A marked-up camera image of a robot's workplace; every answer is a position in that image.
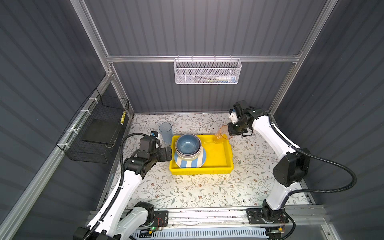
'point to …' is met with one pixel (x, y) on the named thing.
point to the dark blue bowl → (188, 144)
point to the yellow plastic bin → (219, 158)
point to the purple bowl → (188, 156)
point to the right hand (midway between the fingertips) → (231, 132)
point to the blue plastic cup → (165, 129)
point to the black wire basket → (92, 135)
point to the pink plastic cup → (222, 134)
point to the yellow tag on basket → (123, 117)
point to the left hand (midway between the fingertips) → (163, 150)
